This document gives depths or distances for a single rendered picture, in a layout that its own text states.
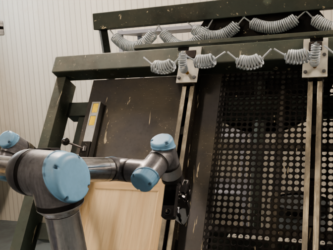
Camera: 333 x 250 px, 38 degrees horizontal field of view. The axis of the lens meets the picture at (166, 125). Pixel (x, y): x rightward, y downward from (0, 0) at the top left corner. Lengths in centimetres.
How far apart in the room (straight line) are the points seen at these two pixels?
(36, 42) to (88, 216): 390
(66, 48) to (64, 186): 463
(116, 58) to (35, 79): 355
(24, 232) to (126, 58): 96
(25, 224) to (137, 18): 132
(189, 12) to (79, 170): 176
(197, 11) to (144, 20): 33
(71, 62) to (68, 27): 312
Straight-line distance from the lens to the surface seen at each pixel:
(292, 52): 203
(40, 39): 588
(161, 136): 151
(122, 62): 241
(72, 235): 119
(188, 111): 217
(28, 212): 238
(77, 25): 562
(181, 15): 278
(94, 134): 237
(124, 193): 219
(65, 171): 112
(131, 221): 214
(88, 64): 250
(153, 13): 284
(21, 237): 237
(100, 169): 143
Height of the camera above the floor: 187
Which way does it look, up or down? 7 degrees down
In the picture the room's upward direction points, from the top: 3 degrees counter-clockwise
